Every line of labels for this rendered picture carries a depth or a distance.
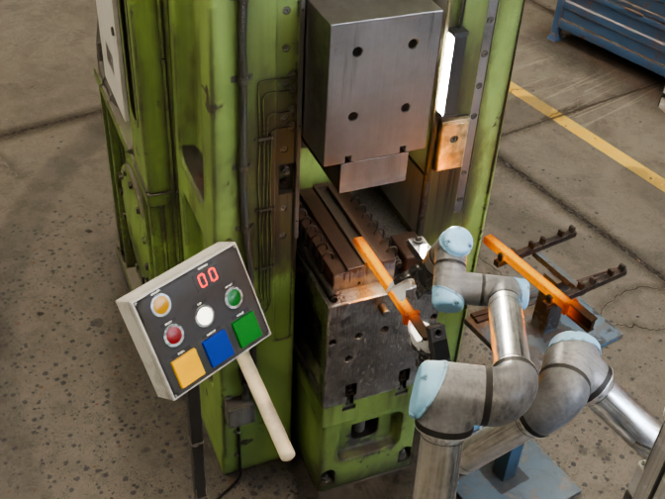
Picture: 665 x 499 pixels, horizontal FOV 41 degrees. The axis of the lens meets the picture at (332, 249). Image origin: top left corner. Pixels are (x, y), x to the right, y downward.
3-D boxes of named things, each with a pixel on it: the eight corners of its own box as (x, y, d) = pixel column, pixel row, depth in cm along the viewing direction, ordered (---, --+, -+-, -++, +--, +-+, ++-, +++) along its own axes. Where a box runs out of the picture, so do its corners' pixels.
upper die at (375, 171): (405, 180, 247) (409, 151, 241) (338, 193, 240) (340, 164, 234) (346, 107, 276) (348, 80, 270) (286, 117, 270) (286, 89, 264)
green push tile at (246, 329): (262, 335, 238) (253, 310, 236) (242, 348, 234) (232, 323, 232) (258, 334, 239) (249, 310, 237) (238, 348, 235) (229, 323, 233)
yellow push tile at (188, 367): (206, 373, 226) (195, 347, 224) (183, 388, 222) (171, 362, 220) (202, 372, 228) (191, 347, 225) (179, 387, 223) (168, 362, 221)
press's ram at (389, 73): (452, 144, 245) (474, 6, 220) (323, 167, 233) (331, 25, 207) (388, 73, 275) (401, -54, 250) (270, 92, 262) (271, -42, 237)
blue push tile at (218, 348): (235, 353, 232) (225, 328, 230) (213, 367, 228) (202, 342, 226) (231, 353, 234) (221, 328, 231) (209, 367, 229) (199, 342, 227)
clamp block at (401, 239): (428, 268, 273) (431, 252, 269) (404, 274, 270) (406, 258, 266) (412, 246, 281) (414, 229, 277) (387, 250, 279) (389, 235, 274)
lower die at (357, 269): (393, 277, 269) (396, 255, 264) (332, 291, 262) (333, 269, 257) (339, 200, 299) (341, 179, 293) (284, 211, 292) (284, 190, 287)
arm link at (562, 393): (592, 429, 184) (448, 504, 217) (601, 392, 192) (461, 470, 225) (551, 393, 183) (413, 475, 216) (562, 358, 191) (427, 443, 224)
